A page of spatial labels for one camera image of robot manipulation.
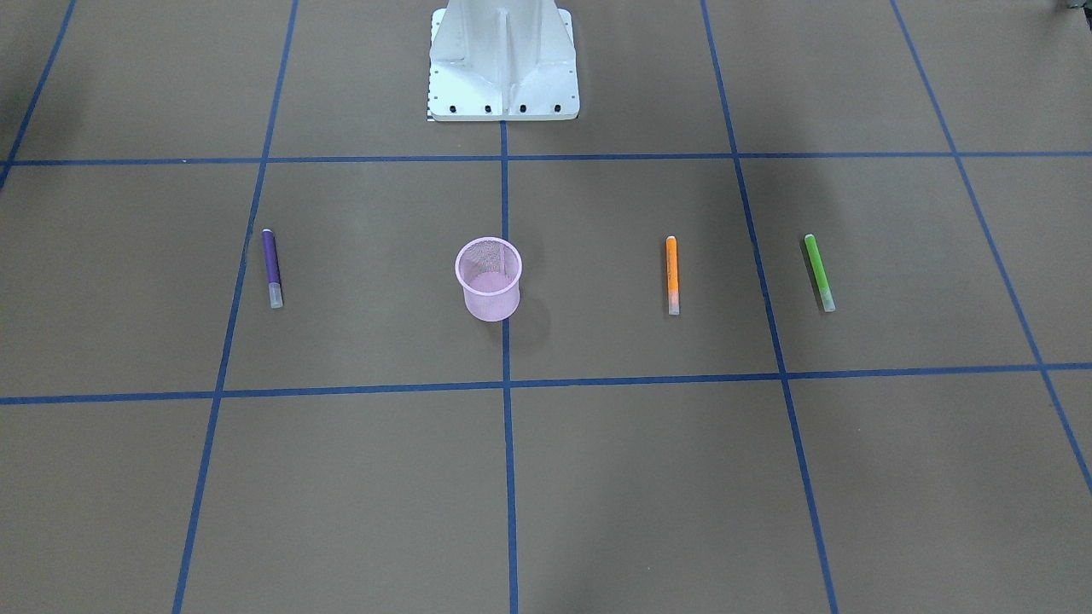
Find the orange highlighter pen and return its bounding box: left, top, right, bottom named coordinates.
left=665, top=235, right=680, bottom=317

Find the purple highlighter pen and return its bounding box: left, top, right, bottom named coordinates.
left=260, top=229, right=283, bottom=310

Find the green highlighter pen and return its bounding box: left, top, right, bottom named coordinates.
left=804, top=234, right=836, bottom=312

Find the pink mesh pen holder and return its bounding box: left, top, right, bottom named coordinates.
left=454, top=236, right=523, bottom=322

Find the white pedestal column base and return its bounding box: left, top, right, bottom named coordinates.
left=427, top=1, right=581, bottom=122

